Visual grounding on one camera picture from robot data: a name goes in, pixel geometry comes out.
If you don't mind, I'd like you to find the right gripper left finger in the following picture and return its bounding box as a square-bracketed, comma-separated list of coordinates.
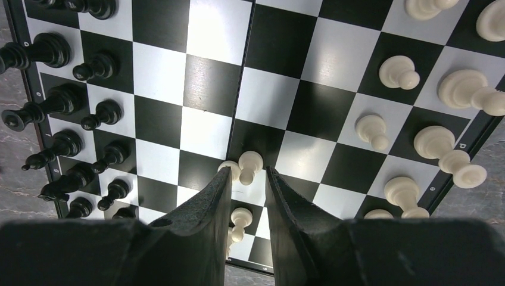
[118, 167, 232, 285]

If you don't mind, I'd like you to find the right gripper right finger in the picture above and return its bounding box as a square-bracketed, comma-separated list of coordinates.
[266, 167, 359, 285]

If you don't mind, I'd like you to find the black and white chessboard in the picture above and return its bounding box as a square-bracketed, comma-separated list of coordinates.
[4, 1, 504, 274]

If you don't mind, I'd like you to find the white chess pawn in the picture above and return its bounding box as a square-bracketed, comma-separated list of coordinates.
[238, 151, 264, 185]

